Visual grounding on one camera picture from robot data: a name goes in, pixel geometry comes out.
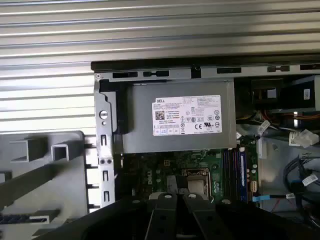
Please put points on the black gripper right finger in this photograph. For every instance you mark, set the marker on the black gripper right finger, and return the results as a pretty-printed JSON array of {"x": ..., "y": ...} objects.
[{"x": 225, "y": 220}]

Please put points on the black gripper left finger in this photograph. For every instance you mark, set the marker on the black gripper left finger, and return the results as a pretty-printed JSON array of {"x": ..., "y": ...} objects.
[{"x": 162, "y": 217}]

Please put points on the black RAM slot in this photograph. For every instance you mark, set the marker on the black RAM slot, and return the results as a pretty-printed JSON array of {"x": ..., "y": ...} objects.
[{"x": 235, "y": 175}]

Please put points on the silver CPU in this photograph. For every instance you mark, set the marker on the silver CPU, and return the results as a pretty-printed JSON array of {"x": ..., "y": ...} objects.
[{"x": 195, "y": 186}]

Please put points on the green Dell motherboard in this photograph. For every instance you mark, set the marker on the green Dell motherboard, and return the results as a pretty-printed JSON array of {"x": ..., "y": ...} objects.
[{"x": 155, "y": 172}]

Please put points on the metal CPU socket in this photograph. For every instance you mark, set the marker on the metal CPU socket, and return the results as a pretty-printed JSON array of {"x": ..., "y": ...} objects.
[{"x": 196, "y": 173}]

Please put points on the grey power supply unit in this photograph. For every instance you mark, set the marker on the grey power supply unit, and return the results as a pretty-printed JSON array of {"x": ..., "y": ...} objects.
[{"x": 140, "y": 105}]

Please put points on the grey plastic parts rack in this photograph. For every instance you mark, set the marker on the grey plastic parts rack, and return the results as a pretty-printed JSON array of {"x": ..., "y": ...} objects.
[{"x": 62, "y": 140}]

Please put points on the black drive with label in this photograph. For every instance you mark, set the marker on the black drive with label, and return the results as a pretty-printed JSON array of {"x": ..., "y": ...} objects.
[{"x": 295, "y": 92}]

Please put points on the open black PC case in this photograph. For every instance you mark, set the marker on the open black PC case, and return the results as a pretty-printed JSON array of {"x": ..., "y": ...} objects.
[{"x": 175, "y": 72}]

